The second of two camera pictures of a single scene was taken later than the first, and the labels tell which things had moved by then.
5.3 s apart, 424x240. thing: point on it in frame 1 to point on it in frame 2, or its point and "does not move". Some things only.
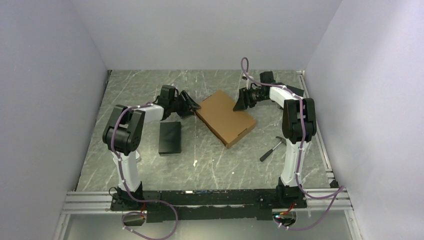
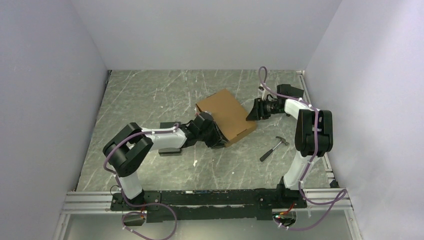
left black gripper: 188,105 to 219,139
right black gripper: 243,100 to 257,113
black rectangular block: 170,141 does not move
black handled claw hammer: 283,140 does not move
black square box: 298,91 does not move
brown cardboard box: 217,112 does not move
